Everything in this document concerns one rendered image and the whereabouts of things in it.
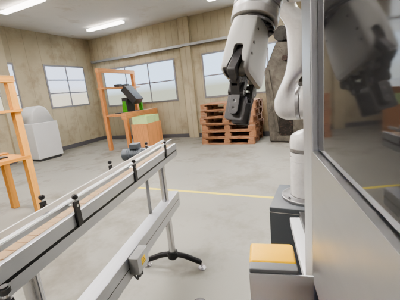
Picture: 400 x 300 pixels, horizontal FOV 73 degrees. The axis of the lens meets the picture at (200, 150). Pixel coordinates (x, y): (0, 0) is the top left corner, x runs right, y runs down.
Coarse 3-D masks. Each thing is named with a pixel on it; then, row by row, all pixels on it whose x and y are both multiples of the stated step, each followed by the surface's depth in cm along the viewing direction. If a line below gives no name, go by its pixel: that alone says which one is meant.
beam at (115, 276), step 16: (176, 192) 210; (160, 208) 183; (176, 208) 206; (144, 224) 162; (160, 224) 173; (128, 240) 146; (144, 240) 149; (128, 256) 131; (112, 272) 120; (128, 272) 130; (96, 288) 111; (112, 288) 116
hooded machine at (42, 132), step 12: (24, 108) 669; (36, 108) 654; (24, 120) 660; (36, 120) 655; (48, 120) 681; (36, 132) 651; (48, 132) 678; (36, 144) 652; (48, 144) 678; (60, 144) 707; (36, 156) 662; (48, 156) 678; (60, 156) 711
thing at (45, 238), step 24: (120, 168) 146; (144, 168) 148; (72, 192) 104; (96, 192) 113; (120, 192) 122; (48, 216) 84; (72, 216) 91; (96, 216) 104; (0, 240) 78; (24, 240) 77; (48, 240) 80; (72, 240) 90; (0, 264) 66; (24, 264) 72
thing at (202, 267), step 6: (162, 252) 206; (168, 252) 203; (174, 252) 202; (180, 252) 203; (150, 258) 208; (156, 258) 207; (168, 258) 203; (174, 258) 202; (186, 258) 201; (192, 258) 200; (198, 258) 201; (150, 264) 211
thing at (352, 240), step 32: (320, 160) 30; (320, 192) 31; (352, 192) 21; (320, 224) 32; (352, 224) 20; (384, 224) 16; (320, 256) 33; (352, 256) 21; (384, 256) 15; (320, 288) 34; (352, 288) 21; (384, 288) 15
